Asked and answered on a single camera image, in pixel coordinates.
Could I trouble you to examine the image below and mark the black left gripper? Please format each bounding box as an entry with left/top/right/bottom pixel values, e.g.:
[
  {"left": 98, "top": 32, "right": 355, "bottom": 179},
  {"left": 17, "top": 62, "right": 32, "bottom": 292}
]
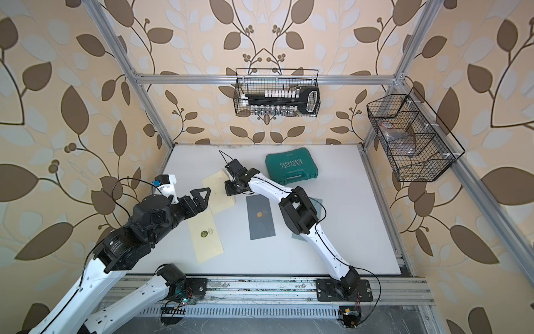
[{"left": 147, "top": 186, "right": 210, "bottom": 246}]

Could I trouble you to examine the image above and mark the cream envelope brown seal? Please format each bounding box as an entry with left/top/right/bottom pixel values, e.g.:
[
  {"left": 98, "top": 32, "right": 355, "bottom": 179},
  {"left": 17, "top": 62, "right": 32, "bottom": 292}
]
[{"left": 202, "top": 170, "right": 236, "bottom": 215}]

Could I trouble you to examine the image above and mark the light blue-grey envelope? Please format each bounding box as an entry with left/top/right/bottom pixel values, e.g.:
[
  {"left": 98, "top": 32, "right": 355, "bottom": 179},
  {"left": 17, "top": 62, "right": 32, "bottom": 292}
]
[{"left": 291, "top": 198, "right": 325, "bottom": 242}]

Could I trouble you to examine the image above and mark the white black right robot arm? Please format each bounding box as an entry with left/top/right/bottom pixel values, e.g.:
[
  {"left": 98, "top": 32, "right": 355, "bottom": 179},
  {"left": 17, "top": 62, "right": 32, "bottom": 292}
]
[{"left": 219, "top": 148, "right": 380, "bottom": 301}]

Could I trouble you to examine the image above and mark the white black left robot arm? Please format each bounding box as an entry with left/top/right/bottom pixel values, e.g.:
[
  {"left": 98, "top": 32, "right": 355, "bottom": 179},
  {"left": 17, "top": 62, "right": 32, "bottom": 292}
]
[{"left": 26, "top": 175, "right": 211, "bottom": 333}]

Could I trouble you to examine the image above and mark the cream envelope green seal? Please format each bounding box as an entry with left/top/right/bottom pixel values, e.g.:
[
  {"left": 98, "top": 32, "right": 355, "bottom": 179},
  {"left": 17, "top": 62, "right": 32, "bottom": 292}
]
[{"left": 187, "top": 210, "right": 224, "bottom": 263}]

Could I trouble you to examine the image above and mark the dark grey envelope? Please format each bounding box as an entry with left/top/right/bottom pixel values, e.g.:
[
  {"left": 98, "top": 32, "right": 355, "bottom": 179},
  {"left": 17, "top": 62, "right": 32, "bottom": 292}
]
[{"left": 246, "top": 195, "right": 275, "bottom": 240}]

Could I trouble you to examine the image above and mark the green plastic tool case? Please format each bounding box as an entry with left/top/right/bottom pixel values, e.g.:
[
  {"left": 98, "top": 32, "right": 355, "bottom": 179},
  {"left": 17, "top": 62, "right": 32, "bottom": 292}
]
[{"left": 265, "top": 148, "right": 318, "bottom": 186}]

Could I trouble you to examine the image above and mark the black socket set holder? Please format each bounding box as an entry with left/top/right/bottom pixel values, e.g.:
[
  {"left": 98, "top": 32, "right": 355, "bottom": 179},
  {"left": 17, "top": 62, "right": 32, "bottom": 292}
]
[{"left": 234, "top": 86, "right": 321, "bottom": 117}]

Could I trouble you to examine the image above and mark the left small circuit board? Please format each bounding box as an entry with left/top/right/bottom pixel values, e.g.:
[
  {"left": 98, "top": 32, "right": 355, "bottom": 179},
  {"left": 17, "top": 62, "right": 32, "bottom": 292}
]
[{"left": 160, "top": 290, "right": 192, "bottom": 326}]

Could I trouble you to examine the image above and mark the small circuit board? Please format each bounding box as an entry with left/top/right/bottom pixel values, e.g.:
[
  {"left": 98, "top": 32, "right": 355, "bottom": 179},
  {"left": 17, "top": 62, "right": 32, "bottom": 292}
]
[
  {"left": 160, "top": 290, "right": 192, "bottom": 326},
  {"left": 339, "top": 306, "right": 362, "bottom": 328}
]

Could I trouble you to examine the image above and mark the plastic bag in basket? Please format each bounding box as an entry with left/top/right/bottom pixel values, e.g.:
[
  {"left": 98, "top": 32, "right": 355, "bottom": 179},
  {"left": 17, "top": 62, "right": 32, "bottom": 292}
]
[{"left": 379, "top": 121, "right": 417, "bottom": 157}]

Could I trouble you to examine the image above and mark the right small circuit board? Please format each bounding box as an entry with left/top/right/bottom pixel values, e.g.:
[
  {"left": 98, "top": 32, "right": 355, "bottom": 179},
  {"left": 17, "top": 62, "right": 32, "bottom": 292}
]
[{"left": 339, "top": 306, "right": 362, "bottom": 328}]

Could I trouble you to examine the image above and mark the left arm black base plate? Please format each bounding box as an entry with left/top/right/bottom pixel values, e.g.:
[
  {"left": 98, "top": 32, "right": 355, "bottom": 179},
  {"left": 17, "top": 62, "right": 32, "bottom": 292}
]
[{"left": 165, "top": 278, "right": 208, "bottom": 301}]

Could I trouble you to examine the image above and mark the black wire basket back wall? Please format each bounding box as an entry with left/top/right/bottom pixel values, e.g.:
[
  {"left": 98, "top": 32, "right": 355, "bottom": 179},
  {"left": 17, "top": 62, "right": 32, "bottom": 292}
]
[{"left": 233, "top": 68, "right": 321, "bottom": 118}]

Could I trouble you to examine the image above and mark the black wire basket wall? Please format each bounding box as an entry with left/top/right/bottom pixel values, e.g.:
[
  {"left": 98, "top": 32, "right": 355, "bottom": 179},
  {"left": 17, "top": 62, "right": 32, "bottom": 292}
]
[
  {"left": 233, "top": 68, "right": 321, "bottom": 118},
  {"left": 367, "top": 88, "right": 465, "bottom": 182}
]

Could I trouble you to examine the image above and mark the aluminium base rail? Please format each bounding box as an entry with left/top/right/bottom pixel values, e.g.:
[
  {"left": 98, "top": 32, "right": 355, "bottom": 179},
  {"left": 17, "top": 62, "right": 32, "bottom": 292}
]
[{"left": 103, "top": 273, "right": 437, "bottom": 320}]

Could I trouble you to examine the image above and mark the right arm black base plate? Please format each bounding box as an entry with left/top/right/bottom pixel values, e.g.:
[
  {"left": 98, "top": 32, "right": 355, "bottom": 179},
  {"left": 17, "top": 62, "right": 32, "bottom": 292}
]
[{"left": 315, "top": 278, "right": 374, "bottom": 302}]

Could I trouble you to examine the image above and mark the aluminium frame post left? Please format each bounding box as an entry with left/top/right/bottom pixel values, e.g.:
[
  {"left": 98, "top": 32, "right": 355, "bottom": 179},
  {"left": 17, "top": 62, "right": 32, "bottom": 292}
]
[{"left": 82, "top": 0, "right": 175, "bottom": 150}]

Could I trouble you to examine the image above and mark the aluminium frame back crossbar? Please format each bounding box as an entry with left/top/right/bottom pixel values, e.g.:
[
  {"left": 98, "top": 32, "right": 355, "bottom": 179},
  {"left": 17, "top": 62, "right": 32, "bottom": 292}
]
[{"left": 134, "top": 74, "right": 398, "bottom": 86}]

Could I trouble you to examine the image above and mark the black wire basket right wall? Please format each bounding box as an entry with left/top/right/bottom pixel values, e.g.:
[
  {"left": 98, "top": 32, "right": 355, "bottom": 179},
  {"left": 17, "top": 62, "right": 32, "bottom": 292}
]
[{"left": 367, "top": 88, "right": 465, "bottom": 182}]

